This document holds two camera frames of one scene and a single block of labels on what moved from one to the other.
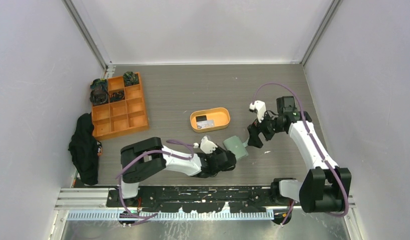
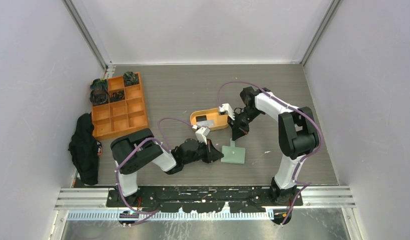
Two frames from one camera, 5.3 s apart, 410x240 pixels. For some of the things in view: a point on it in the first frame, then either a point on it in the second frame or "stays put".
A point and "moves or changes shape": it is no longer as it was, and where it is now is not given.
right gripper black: x=254 y=131 -> x=238 y=130
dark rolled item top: x=130 y=78 stays put
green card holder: x=235 y=144 moves or changes shape
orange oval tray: x=221 y=115 stays put
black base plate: x=198 y=200 stays put
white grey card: x=205 y=124 stays put
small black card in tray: x=201 y=118 stays put
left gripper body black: x=218 y=150 -> x=202 y=153
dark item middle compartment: x=116 y=95 stays put
